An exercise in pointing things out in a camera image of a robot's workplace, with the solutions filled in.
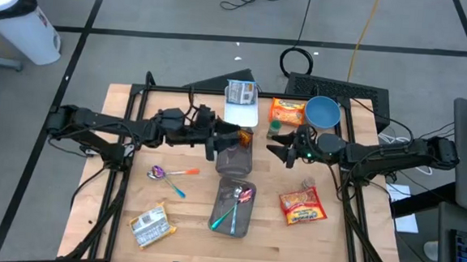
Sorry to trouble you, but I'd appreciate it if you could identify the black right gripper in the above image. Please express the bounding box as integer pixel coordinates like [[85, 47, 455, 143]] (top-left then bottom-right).
[[263, 122, 320, 171]]

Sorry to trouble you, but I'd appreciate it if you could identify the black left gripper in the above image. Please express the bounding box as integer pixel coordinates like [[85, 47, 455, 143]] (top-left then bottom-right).
[[182, 103, 246, 164]]

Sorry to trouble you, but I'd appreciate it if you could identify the orange brown seasoning packet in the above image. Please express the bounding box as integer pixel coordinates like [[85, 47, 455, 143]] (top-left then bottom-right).
[[238, 129, 255, 148]]

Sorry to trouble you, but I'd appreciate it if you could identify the blue ramen noodle packet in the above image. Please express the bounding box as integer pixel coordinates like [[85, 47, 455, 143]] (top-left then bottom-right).
[[225, 79, 259, 106]]

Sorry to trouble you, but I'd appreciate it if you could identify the pink spoon teal handle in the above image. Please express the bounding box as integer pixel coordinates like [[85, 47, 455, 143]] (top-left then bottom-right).
[[209, 185, 255, 234]]

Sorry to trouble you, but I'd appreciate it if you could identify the red ramen noodle packet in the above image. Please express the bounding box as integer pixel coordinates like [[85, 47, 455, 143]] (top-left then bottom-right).
[[276, 185, 330, 230]]

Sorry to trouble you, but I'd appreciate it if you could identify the grey translucent plastic bin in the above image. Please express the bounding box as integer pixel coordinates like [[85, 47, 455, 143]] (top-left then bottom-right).
[[207, 176, 258, 239], [214, 125, 255, 180]]

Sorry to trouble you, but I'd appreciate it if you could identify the silver spoon blue handle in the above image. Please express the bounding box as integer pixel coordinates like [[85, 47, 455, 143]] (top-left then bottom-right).
[[226, 184, 243, 235]]

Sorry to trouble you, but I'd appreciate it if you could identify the green lid spice jar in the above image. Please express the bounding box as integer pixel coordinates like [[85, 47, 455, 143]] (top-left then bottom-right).
[[265, 118, 283, 141]]

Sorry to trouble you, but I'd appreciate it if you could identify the white plastic bin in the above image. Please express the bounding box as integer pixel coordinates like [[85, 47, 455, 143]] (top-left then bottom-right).
[[221, 85, 261, 128]]

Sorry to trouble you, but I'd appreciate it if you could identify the orange ramen noodle packet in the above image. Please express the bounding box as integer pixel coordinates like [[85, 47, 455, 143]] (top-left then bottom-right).
[[268, 97, 308, 128]]

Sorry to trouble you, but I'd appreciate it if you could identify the blue bowl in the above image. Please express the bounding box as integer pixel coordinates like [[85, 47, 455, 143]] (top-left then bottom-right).
[[302, 95, 343, 133]]

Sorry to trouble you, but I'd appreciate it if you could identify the black flat wedge panel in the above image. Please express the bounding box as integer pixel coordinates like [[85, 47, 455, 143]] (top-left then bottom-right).
[[182, 64, 262, 95]]

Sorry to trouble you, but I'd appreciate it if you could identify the black perforated case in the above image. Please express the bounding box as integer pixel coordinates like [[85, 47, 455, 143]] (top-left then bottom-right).
[[281, 71, 394, 135]]

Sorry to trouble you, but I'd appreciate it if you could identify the silver foil snack packet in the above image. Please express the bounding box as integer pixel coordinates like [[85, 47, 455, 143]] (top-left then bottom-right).
[[127, 200, 179, 251]]

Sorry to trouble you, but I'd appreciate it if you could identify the white paper sheet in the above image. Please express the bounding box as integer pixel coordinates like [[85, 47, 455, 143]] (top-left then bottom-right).
[[382, 183, 422, 235]]

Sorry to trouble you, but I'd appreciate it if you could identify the computer mouse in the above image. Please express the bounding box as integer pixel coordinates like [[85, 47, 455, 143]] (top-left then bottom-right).
[[422, 239, 441, 262]]

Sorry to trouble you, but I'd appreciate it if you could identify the white trash can black bag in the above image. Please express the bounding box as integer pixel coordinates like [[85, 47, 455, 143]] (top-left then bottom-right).
[[0, 0, 65, 67]]

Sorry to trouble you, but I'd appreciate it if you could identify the black aluminium table frame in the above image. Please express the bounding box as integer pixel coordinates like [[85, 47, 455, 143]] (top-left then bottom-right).
[[58, 79, 413, 262]]

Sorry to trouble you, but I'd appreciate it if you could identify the silver spoon teal handle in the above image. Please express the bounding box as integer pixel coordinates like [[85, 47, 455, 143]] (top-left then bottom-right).
[[146, 170, 189, 200]]

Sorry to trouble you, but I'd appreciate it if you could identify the rainbow spoon orange handle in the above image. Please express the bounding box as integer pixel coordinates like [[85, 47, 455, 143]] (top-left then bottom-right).
[[146, 165, 202, 183]]

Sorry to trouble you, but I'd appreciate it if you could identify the coiled black floor cable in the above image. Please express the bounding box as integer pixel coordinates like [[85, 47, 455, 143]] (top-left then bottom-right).
[[277, 0, 319, 80]]

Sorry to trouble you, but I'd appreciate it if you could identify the yellow power cable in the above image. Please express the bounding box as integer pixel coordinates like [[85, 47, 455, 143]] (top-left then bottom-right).
[[345, 0, 383, 84]]

